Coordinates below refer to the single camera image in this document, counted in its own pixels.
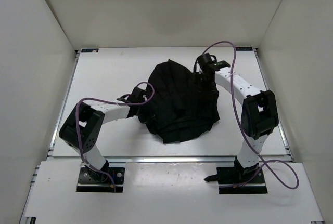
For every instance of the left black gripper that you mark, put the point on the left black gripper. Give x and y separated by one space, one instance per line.
149 115

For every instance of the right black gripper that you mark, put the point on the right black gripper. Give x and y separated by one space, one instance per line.
201 89

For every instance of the black skirt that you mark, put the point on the black skirt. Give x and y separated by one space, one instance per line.
182 112

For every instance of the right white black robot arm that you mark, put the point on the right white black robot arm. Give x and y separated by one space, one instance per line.
259 114

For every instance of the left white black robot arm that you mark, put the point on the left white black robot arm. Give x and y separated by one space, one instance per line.
81 129

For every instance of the right corner label sticker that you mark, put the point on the right corner label sticker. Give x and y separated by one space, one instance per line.
244 49

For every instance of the corner label sticker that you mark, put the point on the corner label sticker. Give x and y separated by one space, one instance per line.
89 50
244 49

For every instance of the left corner label sticker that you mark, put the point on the left corner label sticker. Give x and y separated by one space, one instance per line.
89 50

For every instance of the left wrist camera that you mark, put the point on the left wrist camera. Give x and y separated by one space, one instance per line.
137 97

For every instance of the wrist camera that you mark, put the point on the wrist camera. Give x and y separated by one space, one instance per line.
208 62
137 97

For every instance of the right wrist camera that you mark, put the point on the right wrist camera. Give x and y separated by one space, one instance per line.
208 62

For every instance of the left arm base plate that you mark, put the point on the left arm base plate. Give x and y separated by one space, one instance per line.
91 181

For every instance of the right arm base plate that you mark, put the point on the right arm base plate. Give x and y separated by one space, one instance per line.
231 182

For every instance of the aluminium front rail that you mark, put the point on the aluminium front rail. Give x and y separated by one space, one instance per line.
169 159

